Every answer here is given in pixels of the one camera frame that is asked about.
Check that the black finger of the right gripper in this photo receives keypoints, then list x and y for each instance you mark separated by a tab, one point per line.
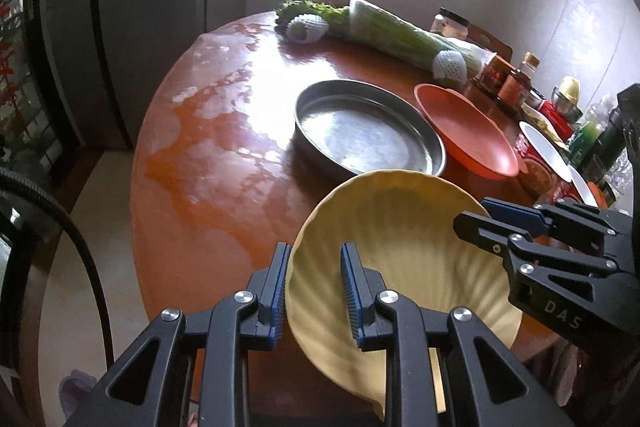
544	272

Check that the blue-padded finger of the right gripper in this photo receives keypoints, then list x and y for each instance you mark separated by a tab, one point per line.
550	216

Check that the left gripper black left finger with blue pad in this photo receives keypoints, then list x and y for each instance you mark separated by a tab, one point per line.
150	384

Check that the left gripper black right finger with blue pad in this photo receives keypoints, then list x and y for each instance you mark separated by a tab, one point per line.
442	369

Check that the white bowl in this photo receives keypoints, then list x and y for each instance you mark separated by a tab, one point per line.
581	188
532	144

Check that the orange plastic bowl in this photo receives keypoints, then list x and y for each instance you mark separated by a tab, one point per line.
470	137

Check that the yellow scalloped plate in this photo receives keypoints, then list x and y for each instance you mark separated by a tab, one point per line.
401	224

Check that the round metal pan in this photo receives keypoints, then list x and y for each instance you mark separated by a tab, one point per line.
349	127

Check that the red printed paper cup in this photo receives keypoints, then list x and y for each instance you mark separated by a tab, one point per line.
535	177

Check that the green drink bottle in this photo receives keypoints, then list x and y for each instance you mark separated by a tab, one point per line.
590	126

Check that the black thermos flask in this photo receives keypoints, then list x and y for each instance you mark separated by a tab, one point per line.
608	147

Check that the red packet box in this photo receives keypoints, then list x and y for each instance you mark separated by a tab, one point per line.
559	123

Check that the plate of yellow food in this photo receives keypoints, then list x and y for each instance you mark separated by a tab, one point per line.
543	125

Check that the steel bowl with yellow lid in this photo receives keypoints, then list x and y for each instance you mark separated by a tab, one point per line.
565	97

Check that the brown sauce bottle yellow cap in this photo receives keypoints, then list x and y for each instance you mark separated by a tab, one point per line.
517	85

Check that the red sauce jar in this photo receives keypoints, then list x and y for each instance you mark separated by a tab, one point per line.
494	76

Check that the right foam-netted fruit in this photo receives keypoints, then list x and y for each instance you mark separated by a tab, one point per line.
449	69

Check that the foam-netted fruit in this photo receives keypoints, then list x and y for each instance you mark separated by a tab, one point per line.
306	29
449	69

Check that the clear jar black lid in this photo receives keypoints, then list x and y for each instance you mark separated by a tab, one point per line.
450	25

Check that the wrapped napa cabbage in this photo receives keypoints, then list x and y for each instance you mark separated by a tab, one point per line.
373	26

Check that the green leafy lettuce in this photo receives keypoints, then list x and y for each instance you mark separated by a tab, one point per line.
336	16

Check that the left foam-netted fruit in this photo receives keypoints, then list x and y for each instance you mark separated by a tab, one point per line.
306	29

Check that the dark refrigerator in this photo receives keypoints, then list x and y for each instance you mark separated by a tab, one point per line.
98	63

